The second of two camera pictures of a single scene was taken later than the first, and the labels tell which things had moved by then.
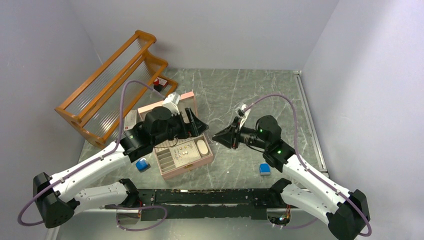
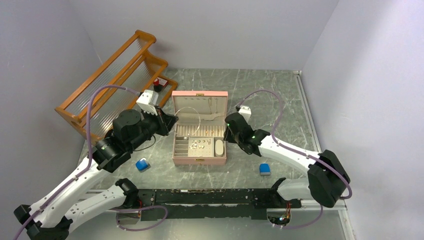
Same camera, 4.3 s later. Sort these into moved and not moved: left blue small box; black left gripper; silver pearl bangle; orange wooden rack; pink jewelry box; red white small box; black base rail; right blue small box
Moved: black left gripper; pink jewelry box; silver pearl bangle
Not moved: right blue small box; orange wooden rack; red white small box; left blue small box; black base rail
